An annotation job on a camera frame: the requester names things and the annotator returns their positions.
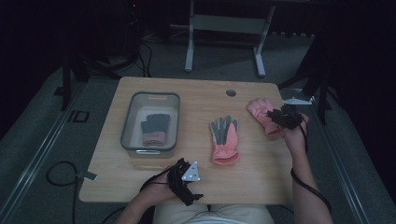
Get right hand-held gripper cable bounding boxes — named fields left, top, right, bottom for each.
left=290, top=115, right=332, bottom=215

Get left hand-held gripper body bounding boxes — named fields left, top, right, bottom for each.
left=167, top=161, right=202, bottom=206

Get pink ski glove grey palm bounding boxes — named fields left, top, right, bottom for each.
left=209, top=115, right=241, bottom=166

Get dark equipment stand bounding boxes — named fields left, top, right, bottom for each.
left=122, top=0, right=148, bottom=64

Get pink ski glove with print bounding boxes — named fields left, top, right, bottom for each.
left=246, top=97, right=285, bottom=138

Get black floor cable loop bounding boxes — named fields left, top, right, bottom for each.
left=45, top=161, right=79, bottom=224

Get grey plastic bin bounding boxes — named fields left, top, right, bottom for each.
left=120, top=91, right=181, bottom=159

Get left hand-held gripper cable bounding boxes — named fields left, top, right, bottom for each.
left=138, top=169, right=172, bottom=193

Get small grey tag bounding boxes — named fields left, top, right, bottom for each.
left=76, top=171, right=98, bottom=182

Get black tripod stand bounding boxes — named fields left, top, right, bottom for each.
left=55, top=46, right=122, bottom=112
left=277, top=31, right=342, bottom=126

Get white desk frame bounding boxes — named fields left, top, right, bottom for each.
left=184, top=0, right=276, bottom=78

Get person's right hand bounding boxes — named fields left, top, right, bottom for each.
left=281, top=113, right=311, bottom=154

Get metal floor rail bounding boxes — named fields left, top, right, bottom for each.
left=306, top=91, right=373, bottom=224
left=0, top=81, right=89, bottom=220

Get hand-held gripper cable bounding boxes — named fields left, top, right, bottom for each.
left=290, top=115, right=332, bottom=215
left=138, top=169, right=172, bottom=193

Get person's left hand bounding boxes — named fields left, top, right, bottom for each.
left=136, top=169, right=177, bottom=208

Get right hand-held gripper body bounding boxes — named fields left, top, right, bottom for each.
left=278, top=97, right=314, bottom=131

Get person's beige pants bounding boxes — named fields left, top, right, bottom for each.
left=152, top=203, right=276, bottom=224

